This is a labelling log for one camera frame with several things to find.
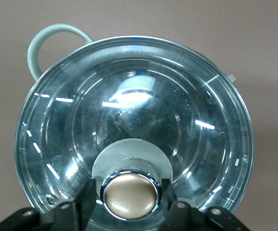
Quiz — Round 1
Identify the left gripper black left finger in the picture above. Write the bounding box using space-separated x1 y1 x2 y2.
0 179 97 231

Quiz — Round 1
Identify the glass lid with bronze knob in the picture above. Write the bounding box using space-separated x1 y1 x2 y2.
14 36 254 231

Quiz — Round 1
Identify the steel pot with grey handles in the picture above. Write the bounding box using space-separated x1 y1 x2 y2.
27 23 238 84

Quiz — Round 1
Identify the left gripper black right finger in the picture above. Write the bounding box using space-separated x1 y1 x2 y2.
161 179 248 231

